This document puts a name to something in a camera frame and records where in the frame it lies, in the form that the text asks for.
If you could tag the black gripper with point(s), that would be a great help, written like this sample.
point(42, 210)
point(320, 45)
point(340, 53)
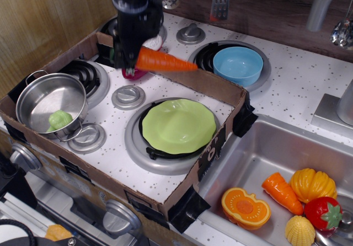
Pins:
point(134, 27)

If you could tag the orange toy carrot green stem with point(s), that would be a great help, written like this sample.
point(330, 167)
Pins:
point(155, 61)

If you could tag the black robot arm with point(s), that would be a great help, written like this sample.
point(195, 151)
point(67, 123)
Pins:
point(134, 4)

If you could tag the light green plastic plate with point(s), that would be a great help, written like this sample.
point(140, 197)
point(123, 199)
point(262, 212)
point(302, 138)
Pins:
point(178, 125)

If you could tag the black burner under plate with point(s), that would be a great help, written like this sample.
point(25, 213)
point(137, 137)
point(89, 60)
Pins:
point(154, 153)

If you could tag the orange toy carrot piece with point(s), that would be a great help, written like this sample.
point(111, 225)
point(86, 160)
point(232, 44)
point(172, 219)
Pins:
point(277, 187)

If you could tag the dark red toy pepper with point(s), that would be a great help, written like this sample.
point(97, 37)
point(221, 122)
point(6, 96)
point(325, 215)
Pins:
point(133, 73)

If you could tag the brown cardboard fence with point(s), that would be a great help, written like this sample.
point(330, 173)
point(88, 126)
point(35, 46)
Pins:
point(167, 197)

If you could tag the black burner back left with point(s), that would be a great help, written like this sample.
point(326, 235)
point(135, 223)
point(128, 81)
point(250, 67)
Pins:
point(108, 27)

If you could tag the white toy garlic piece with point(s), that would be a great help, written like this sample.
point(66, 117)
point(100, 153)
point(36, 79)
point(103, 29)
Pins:
point(154, 43)

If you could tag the grey stove knob middle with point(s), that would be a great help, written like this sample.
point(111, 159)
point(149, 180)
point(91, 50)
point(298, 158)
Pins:
point(128, 97)

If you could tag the grey stove knob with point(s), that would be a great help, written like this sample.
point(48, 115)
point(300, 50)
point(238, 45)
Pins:
point(190, 35)
point(128, 97)
point(88, 139)

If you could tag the black burner front left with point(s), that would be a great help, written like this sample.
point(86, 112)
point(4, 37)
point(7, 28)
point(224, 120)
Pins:
point(86, 73)

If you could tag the grey stove knob back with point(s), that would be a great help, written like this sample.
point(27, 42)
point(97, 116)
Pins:
point(190, 35)

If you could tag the black burner back right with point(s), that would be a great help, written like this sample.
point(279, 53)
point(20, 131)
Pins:
point(204, 57)

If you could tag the small steel pot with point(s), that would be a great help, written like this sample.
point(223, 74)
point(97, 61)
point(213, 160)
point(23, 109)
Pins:
point(48, 94)

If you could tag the grey stove knob front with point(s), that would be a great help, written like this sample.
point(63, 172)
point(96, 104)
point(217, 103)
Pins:
point(88, 139)

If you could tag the green toy vegetable in pot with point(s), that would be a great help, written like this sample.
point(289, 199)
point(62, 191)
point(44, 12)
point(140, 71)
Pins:
point(58, 120)

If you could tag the hanging slotted spatula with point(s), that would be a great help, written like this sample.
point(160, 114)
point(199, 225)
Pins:
point(219, 10)

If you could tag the blue plastic bowl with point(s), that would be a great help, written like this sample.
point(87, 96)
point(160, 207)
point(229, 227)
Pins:
point(240, 65)

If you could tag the grey oven dial left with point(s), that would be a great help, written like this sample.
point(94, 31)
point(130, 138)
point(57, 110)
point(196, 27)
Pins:
point(24, 158)

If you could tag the grey oven dial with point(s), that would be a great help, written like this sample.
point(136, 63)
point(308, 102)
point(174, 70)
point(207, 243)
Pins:
point(24, 158)
point(119, 219)

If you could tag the grey oven dial right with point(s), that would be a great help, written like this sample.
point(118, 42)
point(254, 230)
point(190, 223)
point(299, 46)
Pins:
point(119, 219)

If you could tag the black device bottom left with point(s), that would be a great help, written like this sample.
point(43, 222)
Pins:
point(13, 181)

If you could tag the orange toy pumpkin half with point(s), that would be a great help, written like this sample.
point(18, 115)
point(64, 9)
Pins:
point(244, 209)

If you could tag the hanging silver ladle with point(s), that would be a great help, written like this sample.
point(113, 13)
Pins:
point(341, 35)

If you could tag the yellow toy pumpkin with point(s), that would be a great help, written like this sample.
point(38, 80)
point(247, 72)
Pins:
point(309, 185)

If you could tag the yellow toy corn piece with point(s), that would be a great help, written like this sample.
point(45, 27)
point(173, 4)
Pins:
point(299, 231)

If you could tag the red toy strawberry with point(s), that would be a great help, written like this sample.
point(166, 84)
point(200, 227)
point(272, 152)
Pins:
point(324, 213)

